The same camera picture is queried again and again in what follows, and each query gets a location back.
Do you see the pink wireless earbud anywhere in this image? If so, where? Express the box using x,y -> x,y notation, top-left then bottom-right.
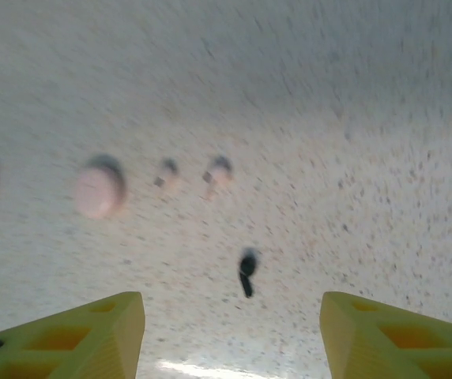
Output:
153,156 -> 180,190
201,154 -> 235,201

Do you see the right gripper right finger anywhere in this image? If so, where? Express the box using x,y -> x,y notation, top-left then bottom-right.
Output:
319,291 -> 452,379

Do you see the black wireless earbud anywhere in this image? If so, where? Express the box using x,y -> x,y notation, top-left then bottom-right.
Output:
236,246 -> 262,299

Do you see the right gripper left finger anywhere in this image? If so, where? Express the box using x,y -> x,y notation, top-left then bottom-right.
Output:
0,291 -> 146,379

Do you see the pink earbud charging case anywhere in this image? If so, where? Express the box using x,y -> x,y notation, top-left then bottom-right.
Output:
72,153 -> 129,220

